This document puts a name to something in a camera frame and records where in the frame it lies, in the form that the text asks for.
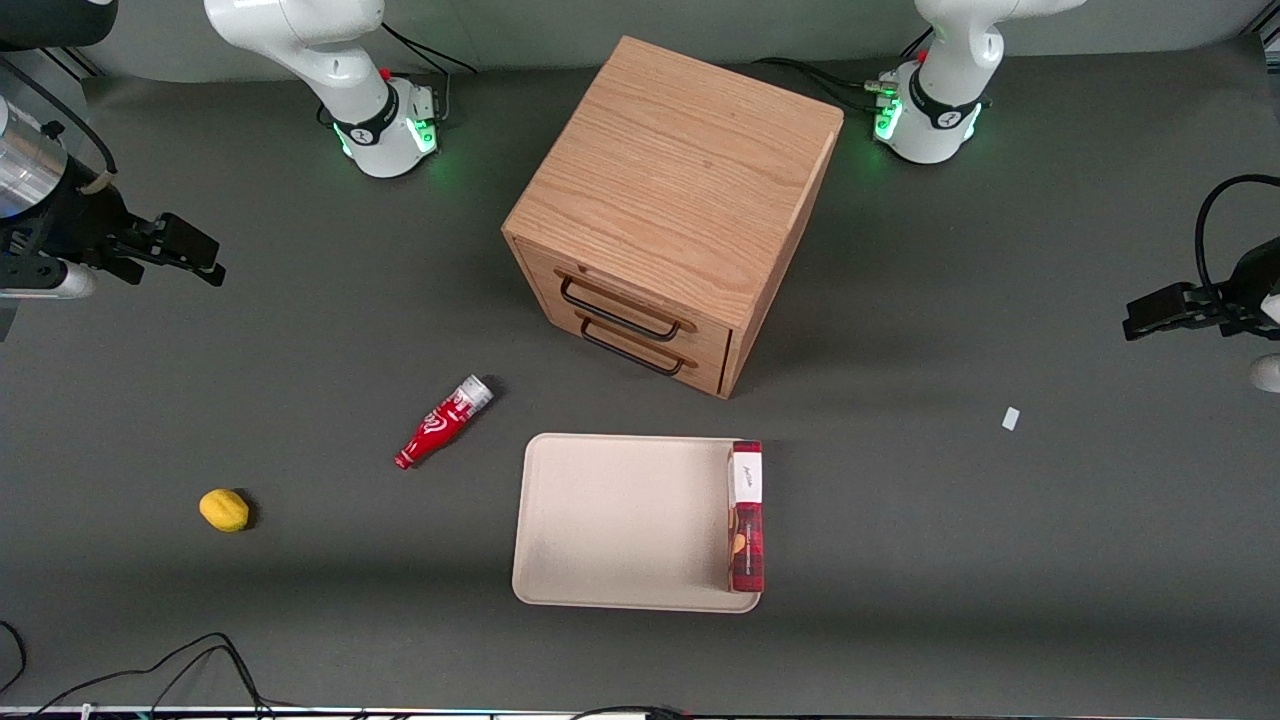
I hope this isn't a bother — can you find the black metal drawer handle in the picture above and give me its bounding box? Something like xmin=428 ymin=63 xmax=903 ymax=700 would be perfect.
xmin=559 ymin=275 xmax=683 ymax=343
xmin=579 ymin=318 xmax=687 ymax=378

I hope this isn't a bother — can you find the red snack box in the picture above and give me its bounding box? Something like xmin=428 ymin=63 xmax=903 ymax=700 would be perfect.
xmin=727 ymin=440 xmax=766 ymax=594

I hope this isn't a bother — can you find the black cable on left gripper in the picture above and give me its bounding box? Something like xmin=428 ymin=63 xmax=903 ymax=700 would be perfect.
xmin=1194 ymin=174 xmax=1280 ymax=293

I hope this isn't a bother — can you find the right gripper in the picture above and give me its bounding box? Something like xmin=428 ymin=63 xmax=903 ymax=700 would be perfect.
xmin=0 ymin=185 xmax=227 ymax=301

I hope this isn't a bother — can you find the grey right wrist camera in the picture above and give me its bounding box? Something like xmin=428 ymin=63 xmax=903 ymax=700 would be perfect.
xmin=0 ymin=260 xmax=98 ymax=301

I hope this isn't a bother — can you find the thin black edge cable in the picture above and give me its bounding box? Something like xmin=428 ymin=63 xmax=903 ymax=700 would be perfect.
xmin=0 ymin=620 xmax=28 ymax=695

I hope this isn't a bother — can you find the yellow lemon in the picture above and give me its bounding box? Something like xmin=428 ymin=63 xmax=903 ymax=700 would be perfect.
xmin=198 ymin=488 xmax=251 ymax=533

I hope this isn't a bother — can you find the wooden drawer cabinet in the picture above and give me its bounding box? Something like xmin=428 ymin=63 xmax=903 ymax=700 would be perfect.
xmin=501 ymin=36 xmax=845 ymax=401

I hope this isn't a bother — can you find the black left base cable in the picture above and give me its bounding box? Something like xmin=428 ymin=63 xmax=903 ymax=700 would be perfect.
xmin=752 ymin=28 xmax=933 ymax=113

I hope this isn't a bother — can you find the black right base cable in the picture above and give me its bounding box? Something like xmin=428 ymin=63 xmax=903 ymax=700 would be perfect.
xmin=380 ymin=22 xmax=479 ymax=121

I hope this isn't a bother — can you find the red coke bottle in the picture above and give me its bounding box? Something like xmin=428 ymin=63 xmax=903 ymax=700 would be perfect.
xmin=393 ymin=374 xmax=495 ymax=471

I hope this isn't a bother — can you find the beige plastic tray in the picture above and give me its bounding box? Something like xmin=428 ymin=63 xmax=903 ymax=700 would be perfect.
xmin=511 ymin=432 xmax=763 ymax=614

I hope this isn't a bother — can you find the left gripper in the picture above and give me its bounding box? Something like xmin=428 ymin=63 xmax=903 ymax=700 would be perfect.
xmin=1122 ymin=237 xmax=1280 ymax=343

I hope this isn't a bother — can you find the black base cable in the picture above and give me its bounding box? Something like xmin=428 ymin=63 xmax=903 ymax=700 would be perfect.
xmin=380 ymin=22 xmax=479 ymax=121
xmin=752 ymin=28 xmax=933 ymax=113

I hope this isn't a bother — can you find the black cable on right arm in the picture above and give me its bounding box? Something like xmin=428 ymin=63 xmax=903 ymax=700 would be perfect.
xmin=0 ymin=58 xmax=119 ymax=193

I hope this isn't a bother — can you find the black floor cable loop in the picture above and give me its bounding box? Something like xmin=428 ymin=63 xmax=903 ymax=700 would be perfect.
xmin=28 ymin=632 xmax=276 ymax=719

